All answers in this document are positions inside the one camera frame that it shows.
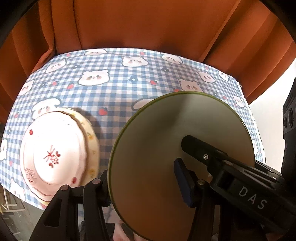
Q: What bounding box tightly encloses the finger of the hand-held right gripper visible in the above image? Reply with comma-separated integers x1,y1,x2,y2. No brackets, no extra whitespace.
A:
181,135,234,183
255,160,284,183

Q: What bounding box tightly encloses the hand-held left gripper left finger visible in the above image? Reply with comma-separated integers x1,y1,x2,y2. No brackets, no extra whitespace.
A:
29,170,112,241

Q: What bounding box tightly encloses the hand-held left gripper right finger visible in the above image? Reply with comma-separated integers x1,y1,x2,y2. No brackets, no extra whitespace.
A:
174,158,222,241

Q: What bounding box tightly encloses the white floral bowl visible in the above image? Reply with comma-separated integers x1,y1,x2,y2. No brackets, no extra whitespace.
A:
108,91,257,241

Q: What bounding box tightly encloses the large yellow flower plate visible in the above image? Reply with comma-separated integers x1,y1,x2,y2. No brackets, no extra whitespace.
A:
55,108,100,208

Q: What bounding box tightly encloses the small white red-patterned plate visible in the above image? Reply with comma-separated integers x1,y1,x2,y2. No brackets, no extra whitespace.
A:
20,111,88,202

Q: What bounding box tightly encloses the blue checked printed tablecloth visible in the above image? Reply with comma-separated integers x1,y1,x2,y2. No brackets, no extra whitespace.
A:
0,47,266,210

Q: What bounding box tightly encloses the orange curtain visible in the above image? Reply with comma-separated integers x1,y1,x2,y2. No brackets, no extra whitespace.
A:
0,0,296,130

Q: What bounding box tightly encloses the wooden frame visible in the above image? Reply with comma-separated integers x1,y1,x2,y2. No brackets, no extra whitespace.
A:
0,191,25,212

